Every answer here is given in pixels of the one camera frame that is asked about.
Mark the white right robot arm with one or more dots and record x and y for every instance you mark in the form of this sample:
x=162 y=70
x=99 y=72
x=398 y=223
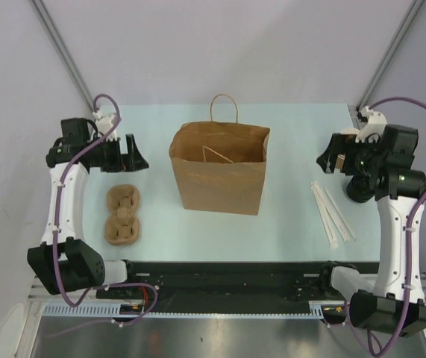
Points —
x=380 y=167

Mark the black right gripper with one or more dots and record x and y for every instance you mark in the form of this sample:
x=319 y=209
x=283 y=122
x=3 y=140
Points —
x=339 y=144

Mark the grey slotted cable duct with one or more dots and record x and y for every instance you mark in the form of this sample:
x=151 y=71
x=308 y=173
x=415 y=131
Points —
x=125 y=311

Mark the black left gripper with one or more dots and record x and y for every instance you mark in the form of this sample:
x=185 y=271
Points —
x=135 y=160

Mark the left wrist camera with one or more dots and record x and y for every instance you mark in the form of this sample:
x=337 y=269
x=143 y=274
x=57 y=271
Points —
x=103 y=124

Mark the stack of black lids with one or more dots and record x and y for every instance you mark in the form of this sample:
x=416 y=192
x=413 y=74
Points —
x=358 y=190

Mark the aluminium frame post left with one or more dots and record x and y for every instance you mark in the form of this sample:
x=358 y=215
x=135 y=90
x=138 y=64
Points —
x=53 y=33

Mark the aluminium frame rail front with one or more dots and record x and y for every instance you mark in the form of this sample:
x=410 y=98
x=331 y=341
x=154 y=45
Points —
x=37 y=291

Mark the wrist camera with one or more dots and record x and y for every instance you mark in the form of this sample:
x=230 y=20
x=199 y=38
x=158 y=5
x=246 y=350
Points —
x=103 y=124
x=374 y=127

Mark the white wrapped straw three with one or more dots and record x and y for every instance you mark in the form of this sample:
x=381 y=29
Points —
x=331 y=232

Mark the brown paper bag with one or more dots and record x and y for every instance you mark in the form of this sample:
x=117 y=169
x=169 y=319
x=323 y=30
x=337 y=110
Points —
x=220 y=166

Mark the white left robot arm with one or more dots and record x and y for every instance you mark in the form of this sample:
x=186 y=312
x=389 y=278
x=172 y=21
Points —
x=64 y=262

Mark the stacked paper cups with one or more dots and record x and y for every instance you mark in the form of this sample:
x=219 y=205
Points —
x=349 y=135

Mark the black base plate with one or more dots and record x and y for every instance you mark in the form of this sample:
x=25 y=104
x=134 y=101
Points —
x=238 y=303

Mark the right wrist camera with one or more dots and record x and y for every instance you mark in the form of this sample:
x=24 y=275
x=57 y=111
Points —
x=374 y=127

